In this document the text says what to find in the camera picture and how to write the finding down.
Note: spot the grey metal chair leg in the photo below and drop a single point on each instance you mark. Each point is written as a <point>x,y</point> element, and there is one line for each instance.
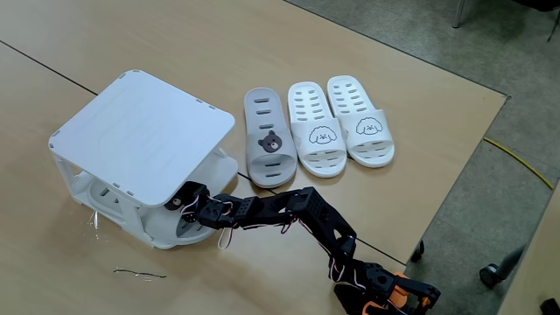
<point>458,15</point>

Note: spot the black object on floor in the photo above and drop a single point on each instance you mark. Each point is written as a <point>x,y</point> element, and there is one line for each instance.
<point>550,307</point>

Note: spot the white dog slipper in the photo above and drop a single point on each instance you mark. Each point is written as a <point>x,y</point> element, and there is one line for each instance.
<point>376,137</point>
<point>334,144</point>

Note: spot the black table castor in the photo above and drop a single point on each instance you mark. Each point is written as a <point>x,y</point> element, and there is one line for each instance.
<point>418,251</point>

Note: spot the white two-shelf shoe rack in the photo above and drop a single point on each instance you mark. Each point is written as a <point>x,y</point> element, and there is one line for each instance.
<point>144,135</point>

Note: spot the black chair castor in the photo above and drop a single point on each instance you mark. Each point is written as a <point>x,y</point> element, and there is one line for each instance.
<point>489,275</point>

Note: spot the grey bear slipper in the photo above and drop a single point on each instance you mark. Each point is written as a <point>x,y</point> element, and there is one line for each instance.
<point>284,153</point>
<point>162,225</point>

